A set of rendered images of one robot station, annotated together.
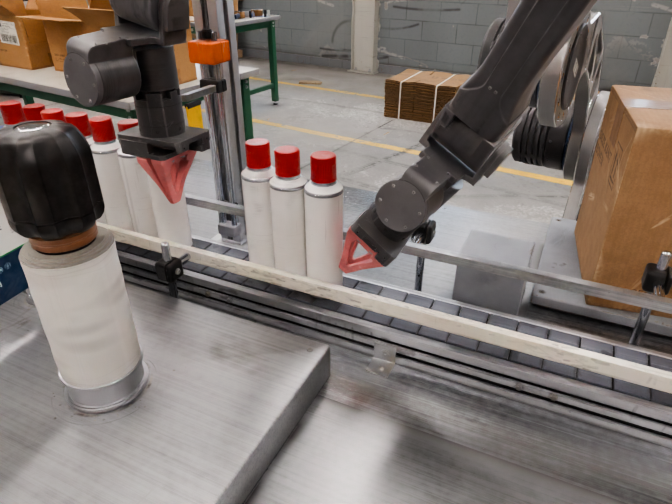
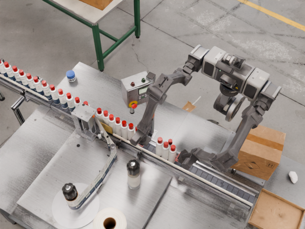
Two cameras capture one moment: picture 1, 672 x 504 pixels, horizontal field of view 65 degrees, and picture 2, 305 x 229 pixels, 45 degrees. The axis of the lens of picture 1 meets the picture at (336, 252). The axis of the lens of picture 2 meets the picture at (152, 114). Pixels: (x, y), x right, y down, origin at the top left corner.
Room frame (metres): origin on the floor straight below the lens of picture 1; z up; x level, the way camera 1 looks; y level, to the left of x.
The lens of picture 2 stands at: (-0.54, 0.10, 3.19)
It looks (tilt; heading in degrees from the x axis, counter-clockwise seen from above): 56 degrees down; 3
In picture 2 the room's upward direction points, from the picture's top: 1 degrees clockwise
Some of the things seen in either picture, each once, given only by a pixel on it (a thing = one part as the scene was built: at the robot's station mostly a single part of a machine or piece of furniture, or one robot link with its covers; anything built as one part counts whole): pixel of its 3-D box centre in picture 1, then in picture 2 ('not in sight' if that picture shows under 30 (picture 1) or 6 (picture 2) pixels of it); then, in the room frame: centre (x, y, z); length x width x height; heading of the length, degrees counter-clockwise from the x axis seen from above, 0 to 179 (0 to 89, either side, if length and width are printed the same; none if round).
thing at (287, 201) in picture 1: (290, 219); (165, 150); (0.65, 0.06, 0.98); 0.05 x 0.05 x 0.20
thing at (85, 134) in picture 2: not in sight; (86, 121); (0.83, 0.63, 1.01); 0.14 x 0.13 x 0.26; 65
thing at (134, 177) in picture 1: (141, 184); (131, 132); (0.78, 0.31, 0.98); 0.05 x 0.05 x 0.20
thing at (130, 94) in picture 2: not in sight; (136, 90); (0.85, 0.27, 1.38); 0.17 x 0.10 x 0.19; 120
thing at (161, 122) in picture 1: (160, 117); (142, 137); (0.66, 0.22, 1.12); 0.10 x 0.07 x 0.07; 64
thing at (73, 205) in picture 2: not in sight; (71, 196); (0.26, 0.62, 1.04); 0.09 x 0.09 x 0.29
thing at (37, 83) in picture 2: not in sight; (38, 86); (1.13, 1.06, 0.98); 0.05 x 0.05 x 0.20
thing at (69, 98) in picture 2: not in sight; (71, 102); (1.00, 0.79, 0.98); 0.05 x 0.05 x 0.20
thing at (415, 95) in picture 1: (428, 95); not in sight; (4.75, -0.82, 0.16); 0.65 x 0.54 x 0.32; 62
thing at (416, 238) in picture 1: (417, 262); not in sight; (0.65, -0.12, 0.91); 0.07 x 0.03 x 0.16; 155
